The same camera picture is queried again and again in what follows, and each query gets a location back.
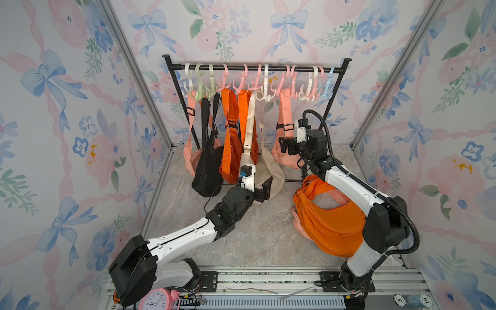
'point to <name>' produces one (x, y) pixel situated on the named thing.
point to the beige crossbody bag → (265, 168)
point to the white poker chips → (419, 300)
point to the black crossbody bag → (208, 172)
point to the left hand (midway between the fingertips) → (265, 175)
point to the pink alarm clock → (159, 299)
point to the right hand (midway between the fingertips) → (290, 135)
